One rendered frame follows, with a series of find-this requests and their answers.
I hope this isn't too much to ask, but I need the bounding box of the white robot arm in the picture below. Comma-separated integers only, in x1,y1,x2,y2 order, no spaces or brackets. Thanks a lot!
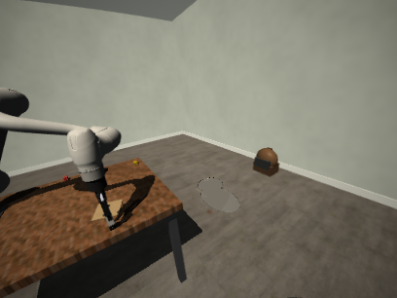
0,88,122,182

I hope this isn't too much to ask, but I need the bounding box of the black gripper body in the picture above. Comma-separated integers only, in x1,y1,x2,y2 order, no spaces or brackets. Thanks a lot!
86,175,107,199

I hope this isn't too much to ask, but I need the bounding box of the tan square mat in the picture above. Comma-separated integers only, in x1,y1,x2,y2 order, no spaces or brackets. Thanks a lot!
91,200,123,221

